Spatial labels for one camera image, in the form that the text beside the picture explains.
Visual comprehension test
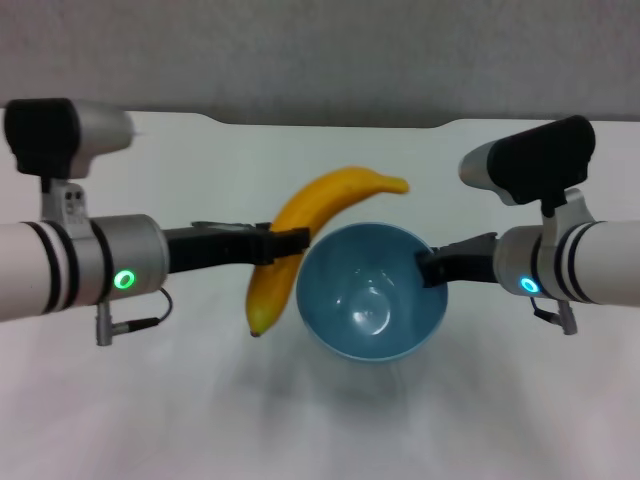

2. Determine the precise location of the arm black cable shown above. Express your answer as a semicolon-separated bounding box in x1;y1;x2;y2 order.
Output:
94;286;174;347
529;296;579;336

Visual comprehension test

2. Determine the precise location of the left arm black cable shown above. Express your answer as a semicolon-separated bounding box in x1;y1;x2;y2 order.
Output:
94;286;174;347

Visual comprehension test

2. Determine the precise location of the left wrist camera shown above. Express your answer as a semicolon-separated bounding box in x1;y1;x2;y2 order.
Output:
3;97;135;236

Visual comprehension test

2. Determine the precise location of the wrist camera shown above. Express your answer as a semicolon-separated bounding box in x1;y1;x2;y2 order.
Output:
457;115;597;236
3;97;135;236

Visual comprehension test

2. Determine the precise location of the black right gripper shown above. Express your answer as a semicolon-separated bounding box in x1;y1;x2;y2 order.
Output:
414;231;500;291

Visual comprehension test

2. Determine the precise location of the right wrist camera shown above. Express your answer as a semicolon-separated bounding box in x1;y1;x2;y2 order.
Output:
457;115;597;236

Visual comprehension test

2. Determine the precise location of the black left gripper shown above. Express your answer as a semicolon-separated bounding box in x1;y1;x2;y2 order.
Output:
164;220;312;276

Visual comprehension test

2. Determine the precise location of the blue bowl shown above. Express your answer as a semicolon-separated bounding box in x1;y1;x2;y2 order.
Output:
294;222;449;363

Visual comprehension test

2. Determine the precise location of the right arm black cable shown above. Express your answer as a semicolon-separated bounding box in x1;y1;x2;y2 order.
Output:
529;296;579;336

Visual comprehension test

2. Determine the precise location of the yellow banana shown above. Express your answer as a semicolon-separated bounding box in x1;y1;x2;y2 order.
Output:
244;165;411;339

